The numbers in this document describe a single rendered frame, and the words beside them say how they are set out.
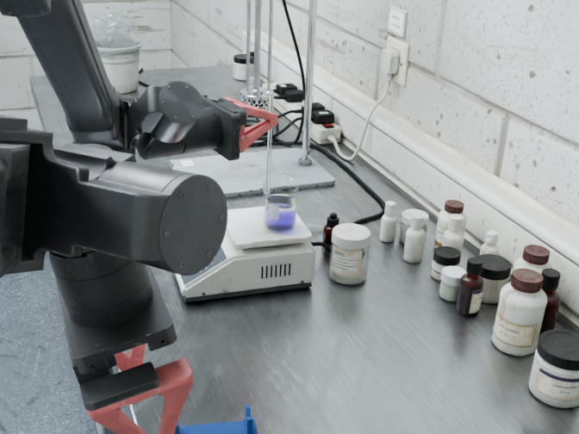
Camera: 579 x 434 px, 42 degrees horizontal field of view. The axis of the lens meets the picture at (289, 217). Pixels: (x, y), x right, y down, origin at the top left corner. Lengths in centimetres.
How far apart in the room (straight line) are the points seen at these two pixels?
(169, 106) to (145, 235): 53
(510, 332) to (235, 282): 39
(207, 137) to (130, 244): 62
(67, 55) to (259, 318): 48
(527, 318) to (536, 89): 38
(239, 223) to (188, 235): 73
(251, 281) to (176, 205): 71
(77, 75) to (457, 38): 79
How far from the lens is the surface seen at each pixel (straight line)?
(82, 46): 78
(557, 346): 98
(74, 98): 87
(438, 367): 102
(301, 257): 112
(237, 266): 110
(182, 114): 92
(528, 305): 103
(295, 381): 97
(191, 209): 42
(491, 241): 122
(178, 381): 49
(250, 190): 146
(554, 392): 99
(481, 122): 137
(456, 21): 142
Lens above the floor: 134
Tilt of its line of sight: 25 degrees down
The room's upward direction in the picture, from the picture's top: 3 degrees clockwise
